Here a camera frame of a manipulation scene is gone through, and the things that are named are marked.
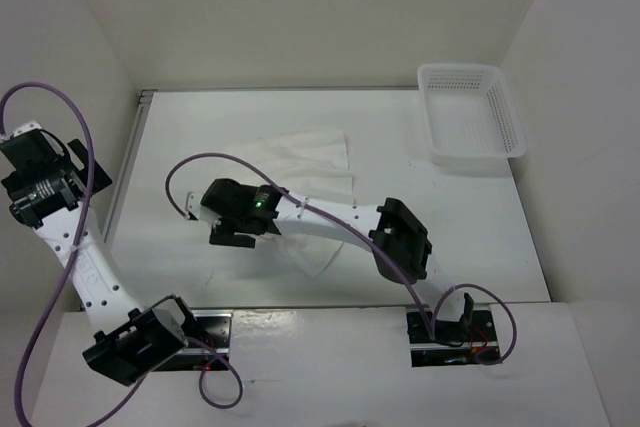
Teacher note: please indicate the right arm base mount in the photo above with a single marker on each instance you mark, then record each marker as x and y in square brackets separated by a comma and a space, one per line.
[452, 346]

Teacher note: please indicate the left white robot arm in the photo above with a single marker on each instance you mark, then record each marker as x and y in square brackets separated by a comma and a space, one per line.
[130, 339]

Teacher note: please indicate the white perforated plastic basket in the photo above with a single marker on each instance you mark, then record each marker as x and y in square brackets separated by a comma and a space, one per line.
[470, 114]

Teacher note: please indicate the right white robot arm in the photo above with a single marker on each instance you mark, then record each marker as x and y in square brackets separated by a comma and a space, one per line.
[396, 238]

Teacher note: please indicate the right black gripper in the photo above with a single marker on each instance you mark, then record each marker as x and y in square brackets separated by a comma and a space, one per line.
[224, 234]

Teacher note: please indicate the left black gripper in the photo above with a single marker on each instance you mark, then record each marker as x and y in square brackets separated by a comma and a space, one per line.
[82, 156]

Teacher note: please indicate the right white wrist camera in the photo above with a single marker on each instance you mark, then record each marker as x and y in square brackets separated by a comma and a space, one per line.
[194, 211]

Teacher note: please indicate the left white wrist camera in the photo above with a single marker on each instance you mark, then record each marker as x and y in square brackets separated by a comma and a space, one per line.
[22, 129]

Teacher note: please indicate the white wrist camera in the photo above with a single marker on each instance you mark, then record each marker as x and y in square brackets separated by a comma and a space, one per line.
[22, 129]
[194, 211]

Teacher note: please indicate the white pleated skirt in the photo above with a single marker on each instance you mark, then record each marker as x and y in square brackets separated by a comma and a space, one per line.
[314, 164]

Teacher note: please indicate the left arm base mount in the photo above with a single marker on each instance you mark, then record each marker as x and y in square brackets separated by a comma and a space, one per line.
[215, 328]

